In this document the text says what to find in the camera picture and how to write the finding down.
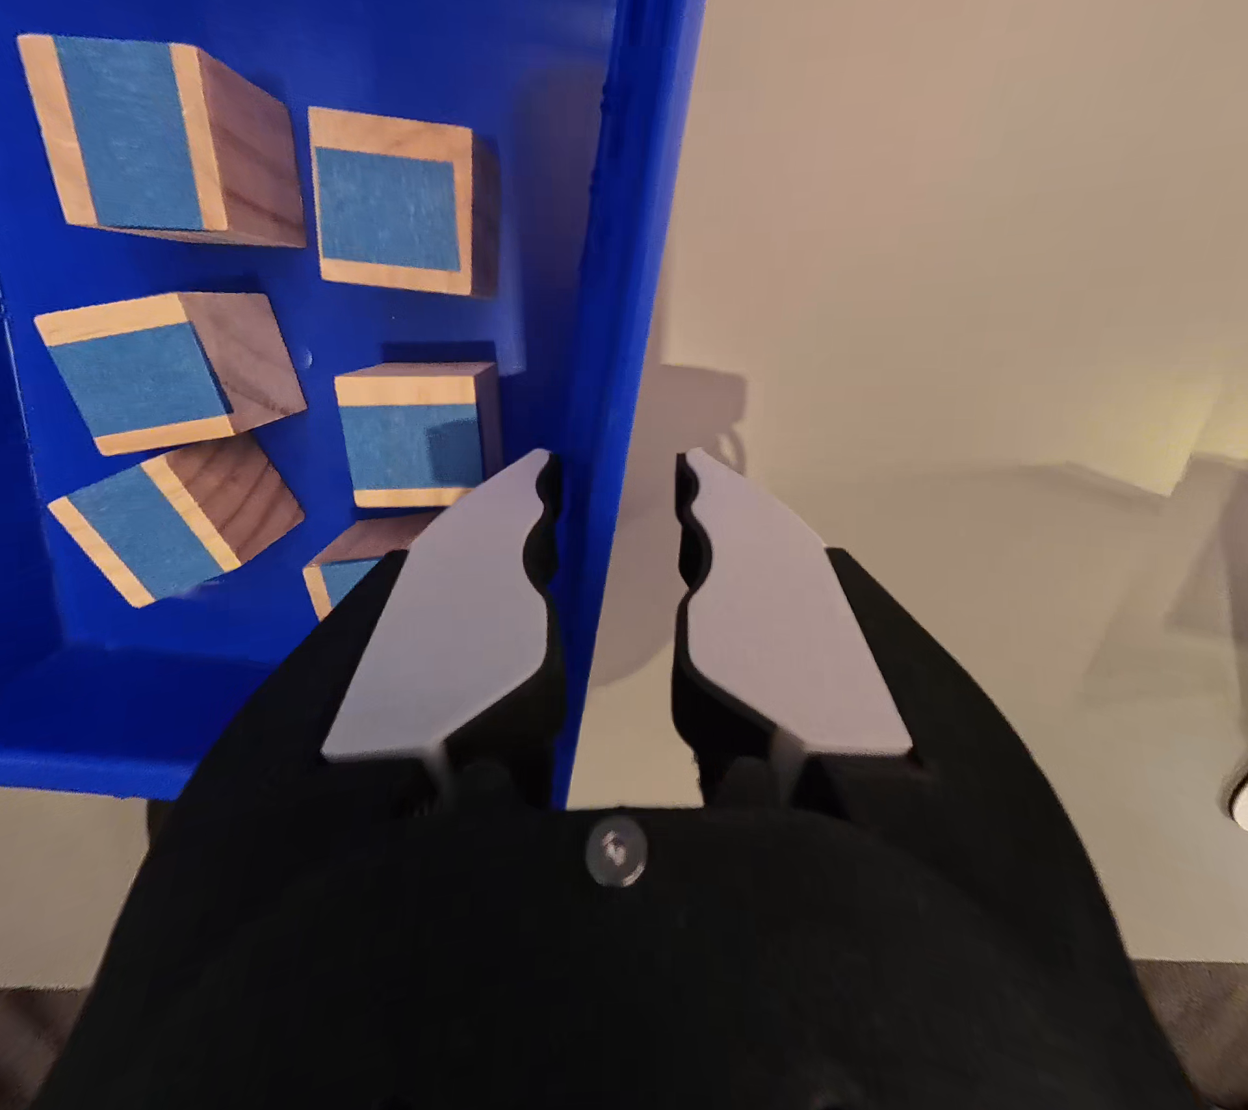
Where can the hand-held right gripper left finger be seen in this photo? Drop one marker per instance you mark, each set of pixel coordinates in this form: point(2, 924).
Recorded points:
point(449, 632)

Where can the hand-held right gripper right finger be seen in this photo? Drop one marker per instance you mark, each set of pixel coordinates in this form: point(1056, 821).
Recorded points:
point(790, 643)

